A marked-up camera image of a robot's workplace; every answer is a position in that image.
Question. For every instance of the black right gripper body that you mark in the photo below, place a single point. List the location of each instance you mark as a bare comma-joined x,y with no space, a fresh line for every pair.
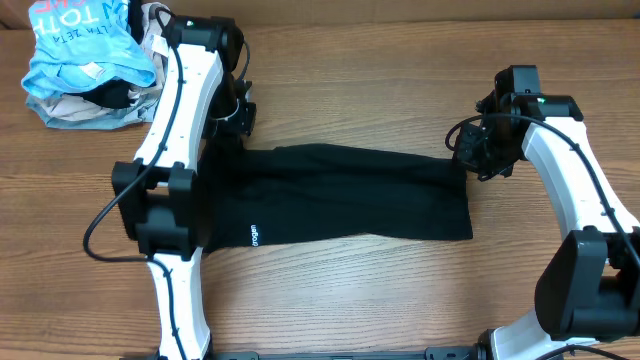
488,151

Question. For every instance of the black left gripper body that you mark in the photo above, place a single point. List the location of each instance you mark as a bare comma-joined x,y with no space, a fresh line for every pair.
242,120

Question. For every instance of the black t-shirt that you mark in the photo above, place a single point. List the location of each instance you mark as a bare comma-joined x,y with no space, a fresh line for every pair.
313,192

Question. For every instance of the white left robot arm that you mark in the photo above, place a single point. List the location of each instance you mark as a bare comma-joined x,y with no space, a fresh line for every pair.
161,192

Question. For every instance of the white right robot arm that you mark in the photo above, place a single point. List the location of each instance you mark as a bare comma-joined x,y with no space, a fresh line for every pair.
589,292

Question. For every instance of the black garment in pile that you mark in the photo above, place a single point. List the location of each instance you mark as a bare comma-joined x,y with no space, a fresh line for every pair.
113,94

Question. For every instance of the beige garment with tag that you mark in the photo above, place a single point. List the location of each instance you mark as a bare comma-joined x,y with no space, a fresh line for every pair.
155,14

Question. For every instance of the light blue printed t-shirt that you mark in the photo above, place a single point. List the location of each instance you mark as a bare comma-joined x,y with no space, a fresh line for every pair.
80,45

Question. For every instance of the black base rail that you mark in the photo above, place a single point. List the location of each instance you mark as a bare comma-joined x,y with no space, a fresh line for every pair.
340,355

